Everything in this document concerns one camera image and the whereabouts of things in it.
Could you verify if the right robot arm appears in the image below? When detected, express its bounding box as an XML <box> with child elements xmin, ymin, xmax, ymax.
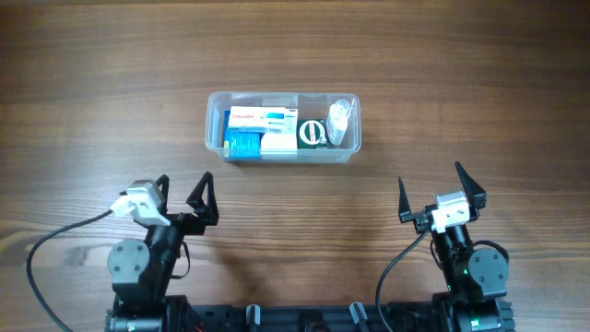
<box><xmin>391</xmin><ymin>162</ymin><xmax>515</xmax><ymax>332</ymax></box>

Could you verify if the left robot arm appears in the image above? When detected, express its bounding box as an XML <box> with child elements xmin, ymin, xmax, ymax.
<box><xmin>105</xmin><ymin>172</ymin><xmax>219</xmax><ymax>332</ymax></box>

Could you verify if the blue medicine box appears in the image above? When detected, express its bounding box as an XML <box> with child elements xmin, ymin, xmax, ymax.
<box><xmin>223</xmin><ymin>110</ymin><xmax>261</xmax><ymax>160</ymax></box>

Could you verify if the clear spray bottle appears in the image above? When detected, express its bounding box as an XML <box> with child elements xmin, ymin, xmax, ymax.
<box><xmin>326</xmin><ymin>100</ymin><xmax>351</xmax><ymax>146</ymax></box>

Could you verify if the white medicine box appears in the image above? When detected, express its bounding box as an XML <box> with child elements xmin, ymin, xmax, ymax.
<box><xmin>260</xmin><ymin>133</ymin><xmax>298</xmax><ymax>153</ymax></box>

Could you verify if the clear plastic container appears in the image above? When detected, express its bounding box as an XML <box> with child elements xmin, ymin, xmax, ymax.
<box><xmin>205</xmin><ymin>91</ymin><xmax>361</xmax><ymax>163</ymax></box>

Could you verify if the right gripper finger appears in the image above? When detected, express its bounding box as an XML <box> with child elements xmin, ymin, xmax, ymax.
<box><xmin>454</xmin><ymin>161</ymin><xmax>487</xmax><ymax>217</ymax></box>
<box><xmin>398</xmin><ymin>177</ymin><xmax>413</xmax><ymax>223</ymax></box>

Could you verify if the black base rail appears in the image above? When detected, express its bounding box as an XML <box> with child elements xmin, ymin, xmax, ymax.
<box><xmin>104</xmin><ymin>302</ymin><xmax>513</xmax><ymax>332</ymax></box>

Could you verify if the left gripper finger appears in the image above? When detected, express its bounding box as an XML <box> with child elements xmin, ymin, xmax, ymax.
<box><xmin>185</xmin><ymin>172</ymin><xmax>218</xmax><ymax>226</ymax></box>
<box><xmin>155</xmin><ymin>174</ymin><xmax>170</xmax><ymax>215</ymax></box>

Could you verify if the green round-logo box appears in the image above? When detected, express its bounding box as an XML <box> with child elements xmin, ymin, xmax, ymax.
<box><xmin>297</xmin><ymin>119</ymin><xmax>327</xmax><ymax>149</ymax></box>

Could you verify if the left black cable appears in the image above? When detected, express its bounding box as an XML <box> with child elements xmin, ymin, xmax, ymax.
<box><xmin>26</xmin><ymin>209</ymin><xmax>114</xmax><ymax>332</ymax></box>

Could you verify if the white Panadol box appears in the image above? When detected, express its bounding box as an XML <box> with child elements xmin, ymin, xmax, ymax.
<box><xmin>227</xmin><ymin>106</ymin><xmax>298</xmax><ymax>134</ymax></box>

